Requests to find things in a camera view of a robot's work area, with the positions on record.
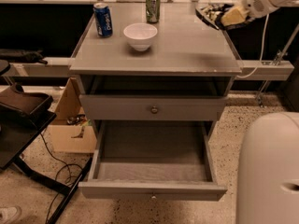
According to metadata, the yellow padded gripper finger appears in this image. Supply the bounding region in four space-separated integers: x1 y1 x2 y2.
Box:
221 6 249 27

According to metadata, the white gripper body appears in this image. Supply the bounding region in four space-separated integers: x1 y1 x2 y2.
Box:
240 0 278 18

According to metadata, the blue chip bag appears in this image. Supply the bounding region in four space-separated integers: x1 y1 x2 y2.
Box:
195 4 232 30

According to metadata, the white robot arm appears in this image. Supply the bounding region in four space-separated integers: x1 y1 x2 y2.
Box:
216 0 299 224

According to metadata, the brass upper drawer knob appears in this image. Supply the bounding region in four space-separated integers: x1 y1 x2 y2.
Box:
150 106 159 114

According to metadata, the grey drawer cabinet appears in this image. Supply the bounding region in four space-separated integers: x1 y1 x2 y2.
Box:
68 2 243 202

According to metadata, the closed grey upper drawer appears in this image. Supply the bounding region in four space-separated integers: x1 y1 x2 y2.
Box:
79 95 226 121

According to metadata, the open grey middle drawer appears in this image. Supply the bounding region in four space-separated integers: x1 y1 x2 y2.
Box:
79 120 227 201

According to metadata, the green soda can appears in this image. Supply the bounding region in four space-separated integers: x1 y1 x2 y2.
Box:
146 0 160 23

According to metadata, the white ceramic bowl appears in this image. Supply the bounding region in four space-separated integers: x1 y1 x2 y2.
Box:
123 23 158 51

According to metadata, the blue Pepsi can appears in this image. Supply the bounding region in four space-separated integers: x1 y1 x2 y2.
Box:
93 3 113 37

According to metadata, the cardboard box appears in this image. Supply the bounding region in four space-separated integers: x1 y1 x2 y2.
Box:
49 78 96 153

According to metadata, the black stand with tray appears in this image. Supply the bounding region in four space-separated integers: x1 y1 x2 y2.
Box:
0 60 92 224

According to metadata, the white sneaker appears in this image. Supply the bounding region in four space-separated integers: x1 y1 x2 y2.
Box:
0 206 21 224

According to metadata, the white cable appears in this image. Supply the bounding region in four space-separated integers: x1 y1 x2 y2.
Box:
236 12 271 79

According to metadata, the black floor cable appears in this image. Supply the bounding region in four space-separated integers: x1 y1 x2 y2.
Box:
38 132 84 224

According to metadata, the black object on rail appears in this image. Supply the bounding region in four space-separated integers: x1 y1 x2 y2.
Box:
0 49 48 64

